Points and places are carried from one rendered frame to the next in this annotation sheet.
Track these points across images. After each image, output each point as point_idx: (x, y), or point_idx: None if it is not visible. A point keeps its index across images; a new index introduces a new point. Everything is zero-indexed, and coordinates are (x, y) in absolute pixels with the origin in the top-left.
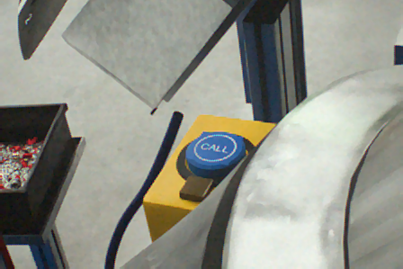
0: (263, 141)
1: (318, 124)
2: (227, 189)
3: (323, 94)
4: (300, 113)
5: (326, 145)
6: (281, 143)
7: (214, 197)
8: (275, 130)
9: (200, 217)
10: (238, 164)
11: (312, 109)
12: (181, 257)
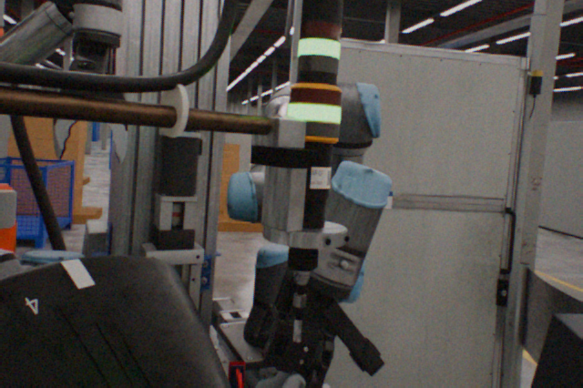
0: (9, 252)
1: (1, 250)
2: (15, 258)
3: (0, 252)
4: (4, 251)
5: (0, 250)
6: (6, 250)
7: (17, 263)
8: (7, 251)
9: (20, 267)
10: (14, 262)
11: (2, 251)
12: (23, 269)
